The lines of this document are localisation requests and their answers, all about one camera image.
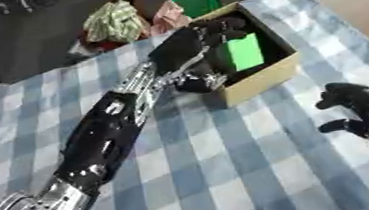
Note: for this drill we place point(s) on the green block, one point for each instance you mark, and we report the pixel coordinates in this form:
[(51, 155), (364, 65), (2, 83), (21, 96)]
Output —
[(244, 53)]

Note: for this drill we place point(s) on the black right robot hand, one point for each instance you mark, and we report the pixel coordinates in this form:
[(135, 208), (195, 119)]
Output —
[(354, 96)]

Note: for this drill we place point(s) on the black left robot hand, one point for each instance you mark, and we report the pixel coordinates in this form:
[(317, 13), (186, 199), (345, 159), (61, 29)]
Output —
[(178, 52)]

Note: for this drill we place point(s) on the green white striped bag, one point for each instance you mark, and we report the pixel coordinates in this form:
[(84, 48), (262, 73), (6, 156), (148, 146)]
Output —
[(113, 21)]

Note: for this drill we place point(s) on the pink patterned bag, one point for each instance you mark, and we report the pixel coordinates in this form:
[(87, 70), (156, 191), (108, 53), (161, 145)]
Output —
[(168, 18)]

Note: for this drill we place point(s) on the tan cardboard box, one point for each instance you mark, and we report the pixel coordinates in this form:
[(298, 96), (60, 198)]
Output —
[(261, 80)]

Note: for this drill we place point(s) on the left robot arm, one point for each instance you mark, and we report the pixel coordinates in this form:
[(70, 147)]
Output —
[(100, 134)]

